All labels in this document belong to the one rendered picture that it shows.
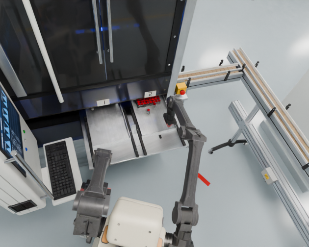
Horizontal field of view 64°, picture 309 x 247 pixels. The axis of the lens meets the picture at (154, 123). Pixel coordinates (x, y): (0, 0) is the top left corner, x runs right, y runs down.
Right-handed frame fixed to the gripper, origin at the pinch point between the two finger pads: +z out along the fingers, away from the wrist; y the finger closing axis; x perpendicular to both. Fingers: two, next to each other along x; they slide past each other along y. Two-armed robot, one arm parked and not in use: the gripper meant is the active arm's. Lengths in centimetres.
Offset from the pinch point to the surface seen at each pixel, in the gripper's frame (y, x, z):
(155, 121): 9.4, 7.0, 3.8
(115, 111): 24.8, 33.1, 1.8
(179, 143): -11.7, -4.4, 6.6
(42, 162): 30, 100, 55
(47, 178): -11, 86, 14
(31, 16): 6, 66, -84
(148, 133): -1.3, 15.5, 1.6
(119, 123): 13.7, 32.9, 3.1
